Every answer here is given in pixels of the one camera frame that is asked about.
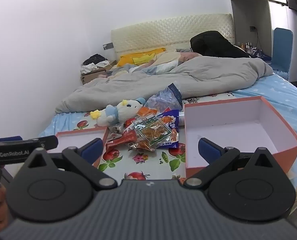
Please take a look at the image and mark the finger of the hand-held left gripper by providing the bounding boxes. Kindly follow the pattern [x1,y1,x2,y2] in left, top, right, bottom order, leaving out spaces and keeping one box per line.
[0,136,23,143]
[26,135,59,153]

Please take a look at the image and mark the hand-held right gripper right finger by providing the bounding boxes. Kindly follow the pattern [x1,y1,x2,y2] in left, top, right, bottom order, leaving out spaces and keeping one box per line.
[184,137,280,189]

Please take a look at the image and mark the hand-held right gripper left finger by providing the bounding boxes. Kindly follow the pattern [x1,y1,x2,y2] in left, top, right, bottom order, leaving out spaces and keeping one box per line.
[20,138,117,191]

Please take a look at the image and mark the orange cardboard box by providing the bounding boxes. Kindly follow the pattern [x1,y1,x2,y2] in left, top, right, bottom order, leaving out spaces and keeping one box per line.
[184,96,297,178]

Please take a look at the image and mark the blue snack packet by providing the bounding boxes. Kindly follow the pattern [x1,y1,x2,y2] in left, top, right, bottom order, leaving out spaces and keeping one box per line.
[159,109,180,149]

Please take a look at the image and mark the pile of snack packets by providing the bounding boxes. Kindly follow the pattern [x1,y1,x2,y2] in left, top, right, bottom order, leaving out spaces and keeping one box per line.
[105,112,174,156]

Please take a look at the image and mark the orange red snack packet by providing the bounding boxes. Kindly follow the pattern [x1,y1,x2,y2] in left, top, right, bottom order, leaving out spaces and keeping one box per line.
[137,106,159,118]

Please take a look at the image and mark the orange box lid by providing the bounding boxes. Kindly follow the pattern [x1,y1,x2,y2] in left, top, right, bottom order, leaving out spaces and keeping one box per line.
[47,127,109,167]

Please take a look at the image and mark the floral fruit print mat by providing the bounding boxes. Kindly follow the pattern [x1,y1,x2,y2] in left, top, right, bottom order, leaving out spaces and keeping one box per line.
[70,90,241,180]

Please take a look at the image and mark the white and blue plush toy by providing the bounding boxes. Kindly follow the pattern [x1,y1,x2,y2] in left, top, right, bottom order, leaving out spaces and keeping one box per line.
[90,97,146,127]

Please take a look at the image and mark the large blue white bag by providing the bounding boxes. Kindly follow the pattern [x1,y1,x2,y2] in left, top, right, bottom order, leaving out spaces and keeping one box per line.
[145,82,183,112]

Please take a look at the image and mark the brown cardboard box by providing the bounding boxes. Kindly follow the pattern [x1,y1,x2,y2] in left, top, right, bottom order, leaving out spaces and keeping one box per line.
[80,60,117,85]

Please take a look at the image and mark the white cloth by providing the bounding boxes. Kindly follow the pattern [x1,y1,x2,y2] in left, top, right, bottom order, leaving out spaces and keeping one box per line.
[81,62,100,74]

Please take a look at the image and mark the grey duvet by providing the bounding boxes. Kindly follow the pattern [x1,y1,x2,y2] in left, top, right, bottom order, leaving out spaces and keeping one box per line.
[55,55,274,114]

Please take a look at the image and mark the black clothes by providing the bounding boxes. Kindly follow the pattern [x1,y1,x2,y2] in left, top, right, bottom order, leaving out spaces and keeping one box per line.
[83,54,109,65]

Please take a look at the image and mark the light blue bed sheet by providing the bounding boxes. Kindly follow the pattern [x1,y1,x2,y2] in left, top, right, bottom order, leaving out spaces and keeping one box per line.
[37,72,297,188]

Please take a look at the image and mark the pastel patchwork quilt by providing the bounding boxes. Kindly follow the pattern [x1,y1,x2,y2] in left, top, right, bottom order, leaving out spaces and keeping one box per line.
[106,50,199,78]

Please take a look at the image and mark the yellow pillow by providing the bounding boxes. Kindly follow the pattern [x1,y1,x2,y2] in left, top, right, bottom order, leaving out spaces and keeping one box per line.
[117,48,166,67]

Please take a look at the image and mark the row of small bottles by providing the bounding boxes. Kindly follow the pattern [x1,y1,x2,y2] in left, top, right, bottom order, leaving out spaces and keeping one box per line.
[240,41,258,54]

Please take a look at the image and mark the blue chair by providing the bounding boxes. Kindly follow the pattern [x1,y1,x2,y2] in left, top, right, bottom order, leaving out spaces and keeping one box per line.
[270,27,293,75]

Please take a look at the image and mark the cream padded headboard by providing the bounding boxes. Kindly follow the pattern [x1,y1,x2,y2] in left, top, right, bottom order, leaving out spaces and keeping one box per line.
[110,14,235,60]

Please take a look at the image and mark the black cable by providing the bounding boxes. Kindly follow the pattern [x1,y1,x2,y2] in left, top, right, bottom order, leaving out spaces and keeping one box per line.
[254,28,262,51]

